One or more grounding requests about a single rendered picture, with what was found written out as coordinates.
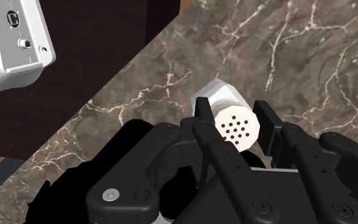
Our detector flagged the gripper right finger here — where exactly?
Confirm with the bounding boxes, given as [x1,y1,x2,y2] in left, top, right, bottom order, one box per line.
[252,99,358,224]

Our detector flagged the white salt shaker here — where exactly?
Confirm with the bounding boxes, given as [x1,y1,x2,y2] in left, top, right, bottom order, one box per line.
[189,78,261,153]

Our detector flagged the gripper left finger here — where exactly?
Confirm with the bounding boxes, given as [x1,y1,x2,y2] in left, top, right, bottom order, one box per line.
[86,96,281,224]

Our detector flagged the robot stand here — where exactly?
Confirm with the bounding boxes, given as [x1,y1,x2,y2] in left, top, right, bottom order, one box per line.
[0,0,182,162]

